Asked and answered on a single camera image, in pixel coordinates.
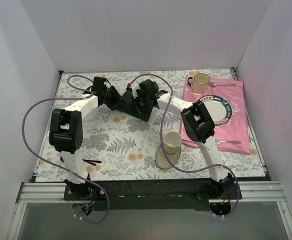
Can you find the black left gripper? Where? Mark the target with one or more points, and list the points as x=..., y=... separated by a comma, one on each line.
x=114, y=98

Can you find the purple metal spoon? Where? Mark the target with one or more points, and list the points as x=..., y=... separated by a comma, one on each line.
x=96, y=161

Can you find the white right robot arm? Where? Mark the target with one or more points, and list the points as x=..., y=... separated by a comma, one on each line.
x=196, y=120

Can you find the white plate green rim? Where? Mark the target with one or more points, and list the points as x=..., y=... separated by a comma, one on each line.
x=219, y=108

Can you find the pink satin placemat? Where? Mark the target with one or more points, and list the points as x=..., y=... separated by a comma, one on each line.
x=237, y=127

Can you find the dark green cloth napkin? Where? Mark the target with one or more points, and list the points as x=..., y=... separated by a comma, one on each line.
x=128, y=107

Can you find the floral tablecloth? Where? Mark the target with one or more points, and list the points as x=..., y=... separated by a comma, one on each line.
x=127, y=146

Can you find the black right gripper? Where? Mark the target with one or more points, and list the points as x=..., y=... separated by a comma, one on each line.
x=140, y=100

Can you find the aluminium frame rail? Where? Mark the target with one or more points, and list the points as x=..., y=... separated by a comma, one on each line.
x=151, y=210

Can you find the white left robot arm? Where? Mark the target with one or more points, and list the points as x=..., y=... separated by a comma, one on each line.
x=66, y=126

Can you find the cream enamel mug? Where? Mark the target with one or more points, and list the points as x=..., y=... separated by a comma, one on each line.
x=199, y=82

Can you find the silver fork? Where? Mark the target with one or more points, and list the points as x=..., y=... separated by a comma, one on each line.
x=228, y=141

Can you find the silver spoon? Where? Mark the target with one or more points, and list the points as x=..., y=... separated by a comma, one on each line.
x=215, y=85

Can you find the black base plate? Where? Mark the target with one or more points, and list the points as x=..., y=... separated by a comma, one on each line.
x=168, y=194

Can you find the speckled round coaster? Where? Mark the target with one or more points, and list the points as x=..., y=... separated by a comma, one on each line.
x=162, y=162

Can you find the yellow-green mug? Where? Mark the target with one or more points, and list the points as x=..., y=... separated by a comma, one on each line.
x=171, y=141

